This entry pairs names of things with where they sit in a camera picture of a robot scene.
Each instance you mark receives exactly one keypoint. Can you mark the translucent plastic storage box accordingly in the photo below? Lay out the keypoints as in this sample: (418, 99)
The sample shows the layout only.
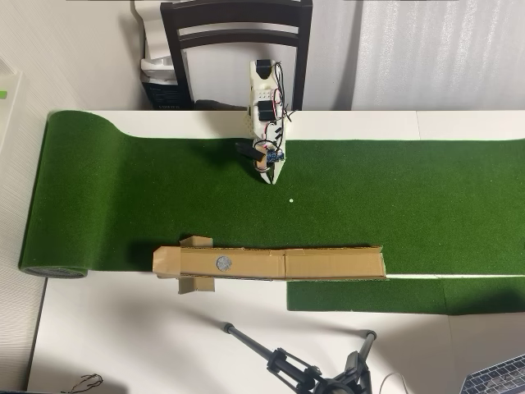
(12, 119)

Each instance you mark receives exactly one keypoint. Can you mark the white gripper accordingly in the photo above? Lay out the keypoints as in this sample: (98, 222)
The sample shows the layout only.
(278, 167)

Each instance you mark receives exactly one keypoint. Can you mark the dark brown wooden chair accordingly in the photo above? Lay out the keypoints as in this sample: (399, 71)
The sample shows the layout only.
(234, 12)

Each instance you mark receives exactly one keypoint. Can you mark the cardboard barrier with hole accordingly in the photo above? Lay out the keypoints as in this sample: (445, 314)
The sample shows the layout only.
(320, 266)

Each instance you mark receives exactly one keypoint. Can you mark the long green putting mat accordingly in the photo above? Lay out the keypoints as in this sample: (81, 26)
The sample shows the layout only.
(123, 197)

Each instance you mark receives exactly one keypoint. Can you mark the white foam packaging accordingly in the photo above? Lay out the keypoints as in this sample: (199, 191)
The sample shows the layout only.
(152, 33)

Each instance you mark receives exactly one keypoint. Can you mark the wrist camera with cardboard mount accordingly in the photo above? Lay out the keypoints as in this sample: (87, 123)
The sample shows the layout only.
(268, 157)

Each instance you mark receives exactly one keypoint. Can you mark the black tripod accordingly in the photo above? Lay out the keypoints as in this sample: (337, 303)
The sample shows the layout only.
(287, 365)

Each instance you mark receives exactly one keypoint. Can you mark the dark blue white box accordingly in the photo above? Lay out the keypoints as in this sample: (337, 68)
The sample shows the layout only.
(162, 94)

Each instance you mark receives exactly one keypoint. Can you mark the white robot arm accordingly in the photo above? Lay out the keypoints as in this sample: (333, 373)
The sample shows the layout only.
(262, 92)

